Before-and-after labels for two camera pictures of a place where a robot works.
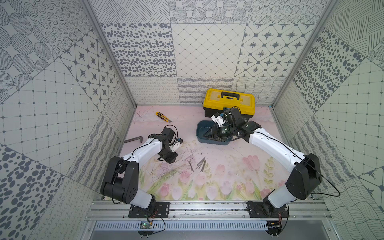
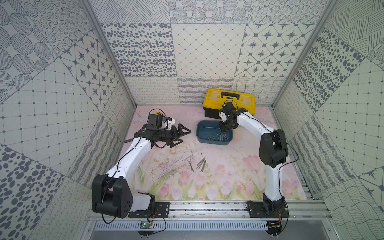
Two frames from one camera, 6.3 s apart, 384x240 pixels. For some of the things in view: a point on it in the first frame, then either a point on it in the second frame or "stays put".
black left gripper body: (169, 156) -> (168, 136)
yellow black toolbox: (216, 100) stays put
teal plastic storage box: (202, 126) stays put
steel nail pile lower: (203, 166) stays put
